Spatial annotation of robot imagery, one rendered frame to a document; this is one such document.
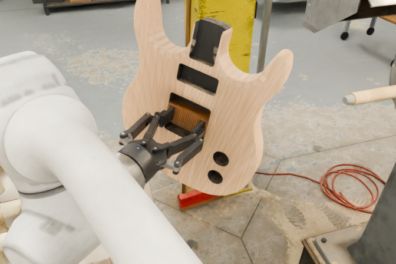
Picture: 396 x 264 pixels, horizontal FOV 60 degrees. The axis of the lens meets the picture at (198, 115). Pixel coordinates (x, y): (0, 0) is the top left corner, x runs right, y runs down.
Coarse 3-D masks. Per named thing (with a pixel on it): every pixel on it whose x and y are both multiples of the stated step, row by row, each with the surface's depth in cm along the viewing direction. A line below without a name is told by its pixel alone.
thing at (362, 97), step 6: (366, 90) 84; (372, 90) 84; (378, 90) 84; (384, 90) 84; (390, 90) 84; (354, 96) 82; (360, 96) 82; (366, 96) 83; (372, 96) 83; (378, 96) 83; (384, 96) 84; (390, 96) 84; (360, 102) 83; (366, 102) 83
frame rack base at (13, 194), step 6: (0, 174) 83; (6, 174) 83; (6, 180) 82; (6, 186) 80; (12, 186) 80; (6, 192) 79; (12, 192) 79; (0, 198) 78; (6, 198) 78; (12, 198) 78; (18, 198) 78; (12, 216) 80; (6, 222) 80; (12, 222) 81
